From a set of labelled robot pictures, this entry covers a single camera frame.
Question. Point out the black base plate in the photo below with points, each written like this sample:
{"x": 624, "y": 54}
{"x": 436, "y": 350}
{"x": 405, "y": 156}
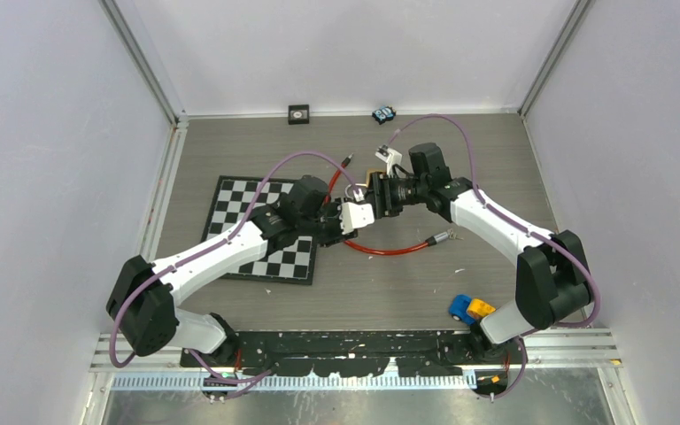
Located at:
{"x": 414, "y": 353}

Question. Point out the brass padlock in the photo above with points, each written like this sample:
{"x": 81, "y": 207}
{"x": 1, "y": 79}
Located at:
{"x": 351, "y": 191}

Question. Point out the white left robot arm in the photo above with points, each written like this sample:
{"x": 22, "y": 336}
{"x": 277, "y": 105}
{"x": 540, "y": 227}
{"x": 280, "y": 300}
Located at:
{"x": 145, "y": 300}

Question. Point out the blue yellow toy car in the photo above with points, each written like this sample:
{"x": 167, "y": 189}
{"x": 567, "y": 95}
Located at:
{"x": 469, "y": 310}

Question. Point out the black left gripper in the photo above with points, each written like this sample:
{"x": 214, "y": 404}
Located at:
{"x": 336, "y": 235}

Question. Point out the small black square box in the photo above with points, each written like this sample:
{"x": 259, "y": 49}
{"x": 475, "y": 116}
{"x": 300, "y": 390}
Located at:
{"x": 298, "y": 114}

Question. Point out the silver key bunch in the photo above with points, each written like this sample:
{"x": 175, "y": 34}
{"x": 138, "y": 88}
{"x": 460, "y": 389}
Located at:
{"x": 453, "y": 235}

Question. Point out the blue owl eraser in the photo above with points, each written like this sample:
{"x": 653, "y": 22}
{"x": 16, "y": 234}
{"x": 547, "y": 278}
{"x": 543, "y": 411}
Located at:
{"x": 384, "y": 114}

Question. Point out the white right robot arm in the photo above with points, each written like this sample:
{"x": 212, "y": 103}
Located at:
{"x": 552, "y": 278}

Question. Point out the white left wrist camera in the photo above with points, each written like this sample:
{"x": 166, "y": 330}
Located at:
{"x": 355, "y": 216}

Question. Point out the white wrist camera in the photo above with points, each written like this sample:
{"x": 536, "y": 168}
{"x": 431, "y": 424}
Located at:
{"x": 389, "y": 156}
{"x": 355, "y": 216}

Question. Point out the red cable lock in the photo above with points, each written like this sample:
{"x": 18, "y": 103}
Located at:
{"x": 389, "y": 242}

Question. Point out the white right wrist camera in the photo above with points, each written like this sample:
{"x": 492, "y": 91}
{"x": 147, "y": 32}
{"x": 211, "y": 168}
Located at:
{"x": 389, "y": 156}

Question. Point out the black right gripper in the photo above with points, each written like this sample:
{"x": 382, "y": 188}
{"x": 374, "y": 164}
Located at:
{"x": 380, "y": 193}

